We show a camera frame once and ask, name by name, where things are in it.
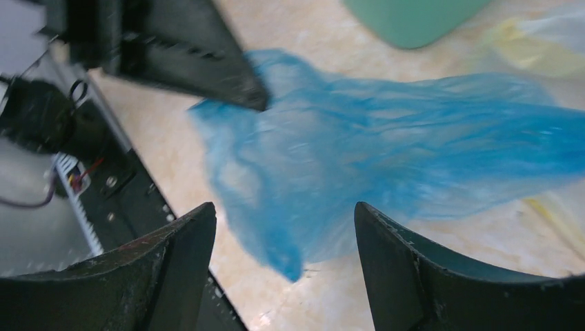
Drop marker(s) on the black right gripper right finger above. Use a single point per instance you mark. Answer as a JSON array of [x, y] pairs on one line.
[[414, 283]]

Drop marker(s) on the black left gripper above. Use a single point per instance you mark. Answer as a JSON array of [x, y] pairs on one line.
[[183, 46]]

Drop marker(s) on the green plastic trash bin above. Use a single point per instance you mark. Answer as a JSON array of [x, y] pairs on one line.
[[411, 24]]

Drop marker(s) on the clear yellow-edged plastic bag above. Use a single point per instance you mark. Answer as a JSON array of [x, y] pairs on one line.
[[549, 49]]

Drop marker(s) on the blue plastic trash bag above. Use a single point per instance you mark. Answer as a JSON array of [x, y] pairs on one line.
[[289, 177]]

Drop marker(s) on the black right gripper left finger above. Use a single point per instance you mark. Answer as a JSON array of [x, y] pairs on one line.
[[137, 278]]

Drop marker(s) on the white cable duct strip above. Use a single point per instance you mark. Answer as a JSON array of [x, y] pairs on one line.
[[66, 166]]

